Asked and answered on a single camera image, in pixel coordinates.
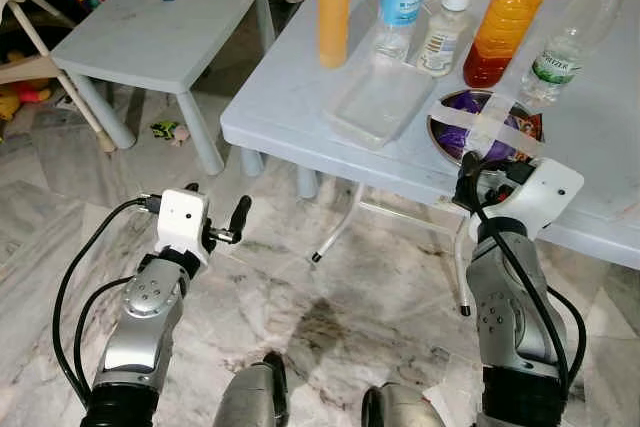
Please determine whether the orange juice bottle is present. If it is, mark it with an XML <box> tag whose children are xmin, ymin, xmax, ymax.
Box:
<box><xmin>461</xmin><ymin>0</ymin><xmax>550</xmax><ymax>89</ymax></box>

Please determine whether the small clear bottle white cap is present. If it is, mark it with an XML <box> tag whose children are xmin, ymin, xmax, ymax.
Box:
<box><xmin>417</xmin><ymin>0</ymin><xmax>474</xmax><ymax>79</ymax></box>

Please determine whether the silver right robot leg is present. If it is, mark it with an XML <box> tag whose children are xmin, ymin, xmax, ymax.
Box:
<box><xmin>361</xmin><ymin>382</ymin><xmax>443</xmax><ymax>427</ymax></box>

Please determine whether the small green toy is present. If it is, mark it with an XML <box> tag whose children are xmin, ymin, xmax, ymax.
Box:
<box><xmin>150</xmin><ymin>119</ymin><xmax>192</xmax><ymax>147</ymax></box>

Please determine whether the taped steel bowl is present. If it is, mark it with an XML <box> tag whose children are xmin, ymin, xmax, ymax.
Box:
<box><xmin>426</xmin><ymin>88</ymin><xmax>545</xmax><ymax>170</ymax></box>

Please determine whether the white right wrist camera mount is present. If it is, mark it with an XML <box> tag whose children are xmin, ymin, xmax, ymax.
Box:
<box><xmin>497</xmin><ymin>157</ymin><xmax>585</xmax><ymax>239</ymax></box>

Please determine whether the purple snack packet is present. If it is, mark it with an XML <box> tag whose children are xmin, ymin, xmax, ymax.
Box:
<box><xmin>440</xmin><ymin>93</ymin><xmax>541</xmax><ymax>164</ymax></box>

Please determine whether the large white plastic table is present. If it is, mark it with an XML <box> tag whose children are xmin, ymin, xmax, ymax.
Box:
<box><xmin>220</xmin><ymin>0</ymin><xmax>640</xmax><ymax>318</ymax></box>

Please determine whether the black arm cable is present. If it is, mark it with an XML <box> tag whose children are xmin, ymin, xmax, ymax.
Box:
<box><xmin>455</xmin><ymin>151</ymin><xmax>588</xmax><ymax>393</ymax></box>
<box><xmin>74</xmin><ymin>275</ymin><xmax>136</xmax><ymax>398</ymax></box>
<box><xmin>52</xmin><ymin>197</ymin><xmax>161</xmax><ymax>408</ymax></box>

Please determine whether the orange squeeze bottle white cap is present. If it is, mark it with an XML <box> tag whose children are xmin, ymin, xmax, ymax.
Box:
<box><xmin>316</xmin><ymin>0</ymin><xmax>355</xmax><ymax>71</ymax></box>

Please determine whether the white plastic chair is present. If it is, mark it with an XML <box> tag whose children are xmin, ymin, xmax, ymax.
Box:
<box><xmin>0</xmin><ymin>0</ymin><xmax>117</xmax><ymax>154</ymax></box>

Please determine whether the clear bottle teal cap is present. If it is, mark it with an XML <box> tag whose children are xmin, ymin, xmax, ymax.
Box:
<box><xmin>519</xmin><ymin>0</ymin><xmax>640</xmax><ymax>109</ymax></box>

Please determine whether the silver robot leg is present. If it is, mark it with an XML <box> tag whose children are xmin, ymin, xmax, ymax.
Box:
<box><xmin>212</xmin><ymin>351</ymin><xmax>292</xmax><ymax>427</ymax></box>
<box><xmin>361</xmin><ymin>382</ymin><xmax>443</xmax><ymax>427</ymax></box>

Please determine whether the yellow soft toy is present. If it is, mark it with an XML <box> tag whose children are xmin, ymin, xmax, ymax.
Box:
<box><xmin>0</xmin><ymin>80</ymin><xmax>53</xmax><ymax>124</ymax></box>

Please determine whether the clear water bottle blue label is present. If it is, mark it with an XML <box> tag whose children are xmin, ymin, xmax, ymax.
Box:
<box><xmin>374</xmin><ymin>0</ymin><xmax>430</xmax><ymax>61</ymax></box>

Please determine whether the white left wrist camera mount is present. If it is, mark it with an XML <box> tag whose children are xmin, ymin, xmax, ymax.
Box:
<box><xmin>157</xmin><ymin>188</ymin><xmax>212</xmax><ymax>267</ymax></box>

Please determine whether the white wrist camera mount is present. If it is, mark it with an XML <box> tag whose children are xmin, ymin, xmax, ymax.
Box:
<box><xmin>497</xmin><ymin>157</ymin><xmax>585</xmax><ymax>239</ymax></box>
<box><xmin>157</xmin><ymin>188</ymin><xmax>212</xmax><ymax>267</ymax></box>

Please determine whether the silver left robot leg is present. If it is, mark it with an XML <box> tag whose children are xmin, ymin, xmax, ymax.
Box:
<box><xmin>212</xmin><ymin>351</ymin><xmax>292</xmax><ymax>427</ymax></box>

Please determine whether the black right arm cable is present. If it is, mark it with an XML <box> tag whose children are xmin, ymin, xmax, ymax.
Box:
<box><xmin>455</xmin><ymin>151</ymin><xmax>588</xmax><ymax>393</ymax></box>

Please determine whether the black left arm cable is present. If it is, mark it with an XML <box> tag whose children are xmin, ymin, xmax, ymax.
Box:
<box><xmin>52</xmin><ymin>197</ymin><xmax>161</xmax><ymax>408</ymax></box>
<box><xmin>74</xmin><ymin>275</ymin><xmax>136</xmax><ymax>398</ymax></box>

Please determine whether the clear plastic food container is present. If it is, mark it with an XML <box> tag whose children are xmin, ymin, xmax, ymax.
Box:
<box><xmin>321</xmin><ymin>51</ymin><xmax>437</xmax><ymax>152</ymax></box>

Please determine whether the small pale blue table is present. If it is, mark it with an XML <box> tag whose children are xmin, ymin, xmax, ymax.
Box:
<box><xmin>50</xmin><ymin>0</ymin><xmax>277</xmax><ymax>176</ymax></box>

